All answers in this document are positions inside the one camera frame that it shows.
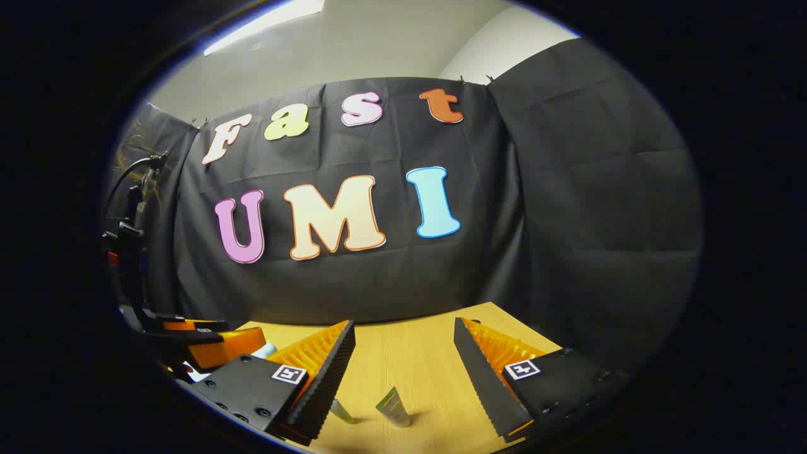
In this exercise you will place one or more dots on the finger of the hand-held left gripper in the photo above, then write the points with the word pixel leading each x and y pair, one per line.
pixel 189 325
pixel 227 350

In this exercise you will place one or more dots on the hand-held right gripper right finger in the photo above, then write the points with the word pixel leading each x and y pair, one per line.
pixel 482 384

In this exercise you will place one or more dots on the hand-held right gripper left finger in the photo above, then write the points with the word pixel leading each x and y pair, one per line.
pixel 328 384

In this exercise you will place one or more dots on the small green cream tube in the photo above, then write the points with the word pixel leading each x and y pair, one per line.
pixel 342 413

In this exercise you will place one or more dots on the light blue suitcase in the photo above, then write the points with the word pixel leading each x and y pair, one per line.
pixel 265 350

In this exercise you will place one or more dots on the large white green tube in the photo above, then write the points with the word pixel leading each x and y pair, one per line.
pixel 394 410

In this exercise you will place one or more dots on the black backdrop cloth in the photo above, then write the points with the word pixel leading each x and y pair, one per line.
pixel 441 277

